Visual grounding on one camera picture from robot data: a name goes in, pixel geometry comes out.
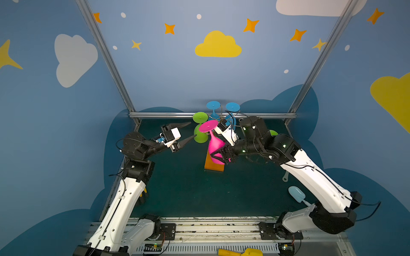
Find light blue scoop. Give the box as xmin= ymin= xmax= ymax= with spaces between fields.
xmin=288 ymin=186 xmax=311 ymax=207

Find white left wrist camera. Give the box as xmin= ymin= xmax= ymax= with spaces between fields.
xmin=155 ymin=127 xmax=181 ymax=147

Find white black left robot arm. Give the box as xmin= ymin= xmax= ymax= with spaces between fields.
xmin=73 ymin=122 xmax=195 ymax=256

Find blue wine glass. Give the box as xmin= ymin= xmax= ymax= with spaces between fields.
xmin=206 ymin=101 xmax=221 ymax=121
xmin=225 ymin=102 xmax=240 ymax=129

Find pink wine glass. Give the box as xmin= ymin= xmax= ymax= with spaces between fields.
xmin=199 ymin=120 xmax=225 ymax=155

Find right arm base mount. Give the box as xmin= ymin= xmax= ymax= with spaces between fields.
xmin=258 ymin=212 xmax=303 ymax=241

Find yellow tool at front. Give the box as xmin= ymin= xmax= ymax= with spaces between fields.
xmin=218 ymin=247 xmax=264 ymax=256

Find gold wire glass rack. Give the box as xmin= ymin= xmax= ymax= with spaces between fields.
xmin=219 ymin=110 xmax=248 ymax=131

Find aluminium corner post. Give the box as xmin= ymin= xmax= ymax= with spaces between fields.
xmin=75 ymin=0 xmax=135 ymax=114
xmin=284 ymin=0 xmax=359 ymax=127

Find aluminium front base rails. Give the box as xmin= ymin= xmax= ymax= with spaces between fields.
xmin=125 ymin=217 xmax=355 ymax=256

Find yellow black work glove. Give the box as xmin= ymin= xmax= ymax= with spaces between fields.
xmin=139 ymin=188 xmax=148 ymax=204

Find green wine glass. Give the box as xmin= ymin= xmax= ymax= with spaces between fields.
xmin=192 ymin=111 xmax=209 ymax=144
xmin=270 ymin=130 xmax=279 ymax=136

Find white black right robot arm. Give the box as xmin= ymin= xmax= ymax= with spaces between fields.
xmin=199 ymin=116 xmax=362 ymax=239

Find orange wooden rack base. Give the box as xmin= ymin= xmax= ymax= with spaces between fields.
xmin=205 ymin=153 xmax=225 ymax=172

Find white dish brush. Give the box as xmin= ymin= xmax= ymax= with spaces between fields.
xmin=282 ymin=172 xmax=289 ymax=182

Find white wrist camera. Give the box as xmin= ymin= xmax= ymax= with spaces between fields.
xmin=155 ymin=127 xmax=181 ymax=147
xmin=214 ymin=121 xmax=239 ymax=146

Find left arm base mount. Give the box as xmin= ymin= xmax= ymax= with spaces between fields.
xmin=138 ymin=214 xmax=176 ymax=241

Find left blue wine glass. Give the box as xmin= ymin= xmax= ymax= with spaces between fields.
xmin=206 ymin=101 xmax=221 ymax=121

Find aluminium left corner post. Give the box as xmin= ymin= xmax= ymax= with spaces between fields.
xmin=75 ymin=0 xmax=135 ymax=114

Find right blue wine glass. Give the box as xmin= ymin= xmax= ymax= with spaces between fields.
xmin=225 ymin=102 xmax=240 ymax=129

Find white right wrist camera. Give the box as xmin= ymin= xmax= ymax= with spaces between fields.
xmin=214 ymin=121 xmax=239 ymax=146

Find aluminium right corner post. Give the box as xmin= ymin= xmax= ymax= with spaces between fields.
xmin=284 ymin=0 xmax=359 ymax=127

